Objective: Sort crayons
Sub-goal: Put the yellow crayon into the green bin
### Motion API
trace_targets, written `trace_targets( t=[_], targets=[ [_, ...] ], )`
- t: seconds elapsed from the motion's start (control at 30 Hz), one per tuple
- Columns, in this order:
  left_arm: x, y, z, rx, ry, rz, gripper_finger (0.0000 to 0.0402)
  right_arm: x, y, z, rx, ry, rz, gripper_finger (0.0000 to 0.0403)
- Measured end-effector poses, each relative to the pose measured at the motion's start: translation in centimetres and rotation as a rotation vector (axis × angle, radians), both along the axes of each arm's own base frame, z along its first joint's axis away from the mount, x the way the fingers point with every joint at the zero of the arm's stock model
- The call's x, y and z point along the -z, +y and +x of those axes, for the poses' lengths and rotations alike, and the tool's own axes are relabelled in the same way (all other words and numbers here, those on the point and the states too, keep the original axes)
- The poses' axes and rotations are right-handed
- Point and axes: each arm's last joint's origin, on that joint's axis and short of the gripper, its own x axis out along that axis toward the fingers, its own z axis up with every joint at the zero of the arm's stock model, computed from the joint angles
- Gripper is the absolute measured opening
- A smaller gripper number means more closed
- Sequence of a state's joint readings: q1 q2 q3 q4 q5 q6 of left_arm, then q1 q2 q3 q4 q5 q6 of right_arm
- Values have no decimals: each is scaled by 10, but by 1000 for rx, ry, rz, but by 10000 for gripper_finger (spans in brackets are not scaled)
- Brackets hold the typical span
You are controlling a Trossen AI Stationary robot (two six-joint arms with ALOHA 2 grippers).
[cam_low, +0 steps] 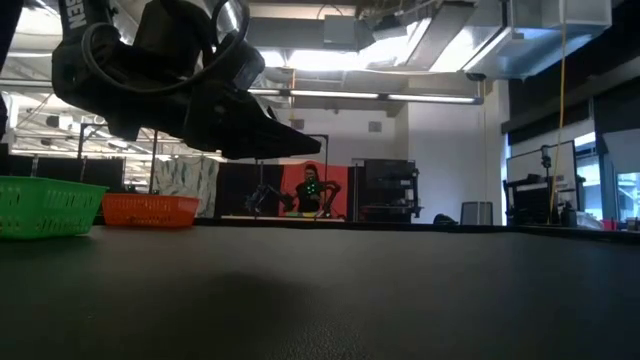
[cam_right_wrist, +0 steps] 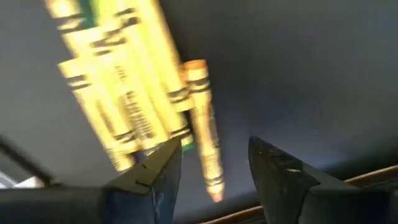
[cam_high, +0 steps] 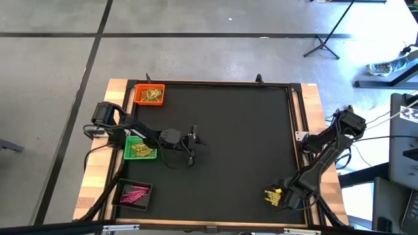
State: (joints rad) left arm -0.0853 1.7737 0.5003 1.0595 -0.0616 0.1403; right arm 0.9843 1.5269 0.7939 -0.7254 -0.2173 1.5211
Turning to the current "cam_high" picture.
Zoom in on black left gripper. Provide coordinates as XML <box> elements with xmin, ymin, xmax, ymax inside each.
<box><xmin>159</xmin><ymin>125</ymin><xmax>209</xmax><ymax>167</ymax></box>

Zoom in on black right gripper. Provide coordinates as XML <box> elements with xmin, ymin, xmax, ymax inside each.
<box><xmin>272</xmin><ymin>178</ymin><xmax>316</xmax><ymax>210</ymax></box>

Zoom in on silver aluminium extrusion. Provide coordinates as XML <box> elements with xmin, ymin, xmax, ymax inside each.
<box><xmin>102</xmin><ymin>224</ymin><xmax>140</xmax><ymax>233</ymax></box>
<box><xmin>283</xmin><ymin>228</ymin><xmax>323</xmax><ymax>235</ymax></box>

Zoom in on black plastic basket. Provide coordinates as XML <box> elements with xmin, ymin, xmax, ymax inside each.
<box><xmin>111</xmin><ymin>178</ymin><xmax>153</xmax><ymax>212</ymax></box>

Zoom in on green plastic basket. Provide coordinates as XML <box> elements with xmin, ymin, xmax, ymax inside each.
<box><xmin>123</xmin><ymin>135</ymin><xmax>158</xmax><ymax>160</ymax></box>

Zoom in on orange plastic basket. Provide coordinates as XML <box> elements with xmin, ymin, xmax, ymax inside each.
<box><xmin>133</xmin><ymin>84</ymin><xmax>166</xmax><ymax>107</ymax></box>

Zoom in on grey equipment console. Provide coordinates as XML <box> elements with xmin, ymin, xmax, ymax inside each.
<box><xmin>372</xmin><ymin>177</ymin><xmax>418</xmax><ymax>235</ymax></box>

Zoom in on grey equipment cabinet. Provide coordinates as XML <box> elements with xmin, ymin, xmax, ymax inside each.
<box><xmin>388</xmin><ymin>93</ymin><xmax>418</xmax><ymax>191</ymax></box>

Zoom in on black T-base stand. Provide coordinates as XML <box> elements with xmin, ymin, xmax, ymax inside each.
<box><xmin>355</xmin><ymin>63</ymin><xmax>418</xmax><ymax>90</ymax></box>

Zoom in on black-white marker tag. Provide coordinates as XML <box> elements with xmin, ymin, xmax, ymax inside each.
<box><xmin>400</xmin><ymin>104</ymin><xmax>418</xmax><ymax>124</ymax></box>

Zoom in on black tripod stand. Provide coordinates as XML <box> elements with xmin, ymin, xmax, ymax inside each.
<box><xmin>303</xmin><ymin>0</ymin><xmax>356</xmax><ymax>60</ymax></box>

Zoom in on person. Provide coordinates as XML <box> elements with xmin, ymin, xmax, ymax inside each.
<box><xmin>365</xmin><ymin>48</ymin><xmax>418</xmax><ymax>78</ymax></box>

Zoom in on grey floor stand foot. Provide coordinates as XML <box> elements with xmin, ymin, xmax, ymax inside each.
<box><xmin>0</xmin><ymin>138</ymin><xmax>25</xmax><ymax>153</ymax></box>

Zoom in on black aluminium table frame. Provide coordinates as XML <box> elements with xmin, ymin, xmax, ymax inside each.
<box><xmin>110</xmin><ymin>73</ymin><xmax>314</xmax><ymax>228</ymax></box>

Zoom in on black camera rig frame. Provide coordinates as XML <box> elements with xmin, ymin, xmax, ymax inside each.
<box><xmin>0</xmin><ymin>172</ymin><xmax>418</xmax><ymax>235</ymax></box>

